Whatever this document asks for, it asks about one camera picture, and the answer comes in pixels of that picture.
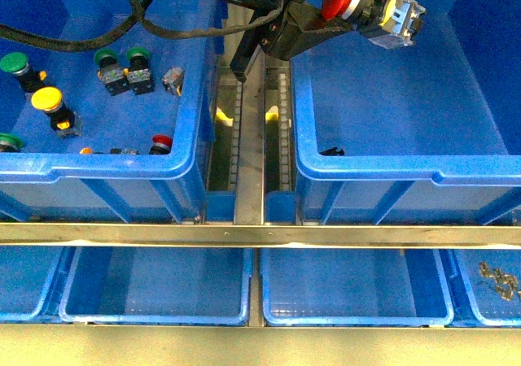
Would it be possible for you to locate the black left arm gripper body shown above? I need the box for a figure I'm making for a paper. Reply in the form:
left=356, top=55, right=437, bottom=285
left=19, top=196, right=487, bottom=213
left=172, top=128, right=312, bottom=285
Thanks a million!
left=260, top=0, right=354, bottom=60

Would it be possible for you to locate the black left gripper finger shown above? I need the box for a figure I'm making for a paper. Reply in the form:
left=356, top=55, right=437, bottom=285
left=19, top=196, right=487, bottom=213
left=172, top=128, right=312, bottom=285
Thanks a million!
left=230, top=24, right=266, bottom=82

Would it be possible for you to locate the red mushroom push button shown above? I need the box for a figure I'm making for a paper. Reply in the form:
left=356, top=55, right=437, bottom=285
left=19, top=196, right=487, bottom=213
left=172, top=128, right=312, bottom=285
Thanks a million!
left=321, top=0, right=427, bottom=50

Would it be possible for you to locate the yellow mushroom push button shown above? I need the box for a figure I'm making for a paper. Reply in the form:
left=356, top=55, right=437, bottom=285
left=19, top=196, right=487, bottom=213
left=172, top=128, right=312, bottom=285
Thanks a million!
left=31, top=86, right=82, bottom=138

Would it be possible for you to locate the grey contact block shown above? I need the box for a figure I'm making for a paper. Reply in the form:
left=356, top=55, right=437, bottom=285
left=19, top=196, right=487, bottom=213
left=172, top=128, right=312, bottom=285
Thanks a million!
left=161, top=67, right=185, bottom=97

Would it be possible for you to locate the green push button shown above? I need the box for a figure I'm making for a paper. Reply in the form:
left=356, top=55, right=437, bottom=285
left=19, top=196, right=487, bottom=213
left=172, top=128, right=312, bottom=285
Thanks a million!
left=94, top=48, right=129, bottom=96
left=1, top=52, right=46, bottom=94
left=0, top=133, right=24, bottom=153
left=125, top=46, right=155, bottom=96

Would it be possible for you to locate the small black clip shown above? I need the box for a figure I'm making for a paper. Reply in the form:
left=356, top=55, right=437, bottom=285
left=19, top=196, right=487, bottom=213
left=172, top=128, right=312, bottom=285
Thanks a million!
left=319, top=146, right=345, bottom=156

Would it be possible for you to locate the red push button in bin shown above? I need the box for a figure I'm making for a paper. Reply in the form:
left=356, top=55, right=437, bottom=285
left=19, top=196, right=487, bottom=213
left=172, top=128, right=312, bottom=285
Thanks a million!
left=149, top=134, right=173, bottom=155

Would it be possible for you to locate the blue left parts bin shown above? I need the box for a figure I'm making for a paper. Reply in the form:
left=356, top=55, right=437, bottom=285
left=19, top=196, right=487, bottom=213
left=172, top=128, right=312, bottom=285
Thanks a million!
left=1, top=0, right=227, bottom=223

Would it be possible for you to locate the blue middle plastic bin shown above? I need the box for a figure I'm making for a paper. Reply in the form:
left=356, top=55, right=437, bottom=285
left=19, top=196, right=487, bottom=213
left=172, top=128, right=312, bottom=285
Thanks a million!
left=291, top=0, right=520, bottom=225

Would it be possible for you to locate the orange push button in bin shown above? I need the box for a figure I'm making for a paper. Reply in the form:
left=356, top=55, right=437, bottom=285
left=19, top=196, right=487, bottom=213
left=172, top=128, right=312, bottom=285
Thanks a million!
left=80, top=147, right=94, bottom=155

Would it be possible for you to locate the green push button far left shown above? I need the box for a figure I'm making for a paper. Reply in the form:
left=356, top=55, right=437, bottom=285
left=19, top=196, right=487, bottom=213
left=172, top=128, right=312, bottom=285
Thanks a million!
left=1, top=52, right=46, bottom=94

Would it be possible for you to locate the horizontal steel rack bar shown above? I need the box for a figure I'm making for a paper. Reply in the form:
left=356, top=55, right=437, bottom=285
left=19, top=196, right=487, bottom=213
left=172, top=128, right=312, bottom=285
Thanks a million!
left=1, top=223, right=520, bottom=250

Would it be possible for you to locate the lower blue bin middle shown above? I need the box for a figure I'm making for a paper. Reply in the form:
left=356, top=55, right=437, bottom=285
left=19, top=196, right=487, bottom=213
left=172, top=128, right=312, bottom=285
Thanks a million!
left=260, top=249, right=454, bottom=327

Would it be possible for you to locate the green push button lower left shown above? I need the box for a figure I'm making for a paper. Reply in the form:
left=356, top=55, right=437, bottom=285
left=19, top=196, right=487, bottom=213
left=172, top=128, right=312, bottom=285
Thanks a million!
left=0, top=133, right=24, bottom=153

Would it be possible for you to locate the lower blue bin with clips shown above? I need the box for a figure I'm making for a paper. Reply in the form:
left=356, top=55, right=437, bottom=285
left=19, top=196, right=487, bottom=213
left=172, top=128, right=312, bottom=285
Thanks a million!
left=442, top=250, right=520, bottom=329

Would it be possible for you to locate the lower blue bin far left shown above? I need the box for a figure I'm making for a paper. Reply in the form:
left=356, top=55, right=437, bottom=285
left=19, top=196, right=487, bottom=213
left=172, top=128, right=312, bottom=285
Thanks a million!
left=1, top=246, right=76, bottom=324

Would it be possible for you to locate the pile of small metal clips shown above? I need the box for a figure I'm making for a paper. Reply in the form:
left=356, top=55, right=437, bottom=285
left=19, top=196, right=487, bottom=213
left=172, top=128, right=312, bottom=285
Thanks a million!
left=479, top=261, right=520, bottom=302

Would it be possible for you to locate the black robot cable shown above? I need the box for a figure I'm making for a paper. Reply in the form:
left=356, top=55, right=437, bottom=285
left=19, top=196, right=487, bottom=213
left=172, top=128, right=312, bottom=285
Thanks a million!
left=0, top=0, right=286, bottom=54

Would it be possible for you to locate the metal roller rack frame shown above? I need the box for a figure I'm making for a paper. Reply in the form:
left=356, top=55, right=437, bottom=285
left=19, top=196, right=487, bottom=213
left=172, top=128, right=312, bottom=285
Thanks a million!
left=202, top=35, right=287, bottom=237

